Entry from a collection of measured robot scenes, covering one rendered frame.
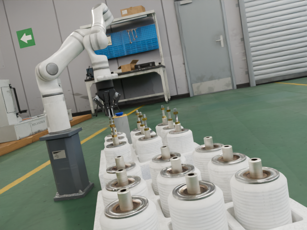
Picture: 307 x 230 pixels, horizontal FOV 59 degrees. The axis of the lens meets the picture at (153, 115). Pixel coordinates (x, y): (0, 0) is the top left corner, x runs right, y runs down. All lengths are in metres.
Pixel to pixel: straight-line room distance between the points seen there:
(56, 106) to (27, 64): 5.95
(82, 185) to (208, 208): 0.94
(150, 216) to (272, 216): 0.20
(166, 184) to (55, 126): 0.82
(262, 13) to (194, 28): 1.38
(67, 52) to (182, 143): 0.68
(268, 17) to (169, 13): 2.02
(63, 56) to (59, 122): 0.30
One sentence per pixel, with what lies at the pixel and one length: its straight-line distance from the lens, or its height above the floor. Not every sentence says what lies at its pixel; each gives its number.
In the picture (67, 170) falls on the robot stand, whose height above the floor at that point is 0.13.
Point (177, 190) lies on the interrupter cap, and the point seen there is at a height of 0.25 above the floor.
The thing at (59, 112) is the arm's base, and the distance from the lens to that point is 1.29.
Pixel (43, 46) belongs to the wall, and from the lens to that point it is 7.03.
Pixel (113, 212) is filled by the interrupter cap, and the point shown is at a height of 0.25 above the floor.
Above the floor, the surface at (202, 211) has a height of 0.24.
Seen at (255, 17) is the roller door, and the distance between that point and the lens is 6.27.
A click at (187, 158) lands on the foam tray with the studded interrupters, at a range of 0.98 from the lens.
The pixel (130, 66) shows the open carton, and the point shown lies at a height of 0.86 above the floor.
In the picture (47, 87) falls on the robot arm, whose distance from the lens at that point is 1.32.
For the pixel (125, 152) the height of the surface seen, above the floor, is 0.23.
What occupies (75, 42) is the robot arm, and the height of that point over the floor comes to 0.70.
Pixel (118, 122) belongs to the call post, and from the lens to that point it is 1.37.
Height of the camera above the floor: 0.45
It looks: 7 degrees down
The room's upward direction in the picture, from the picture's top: 10 degrees counter-clockwise
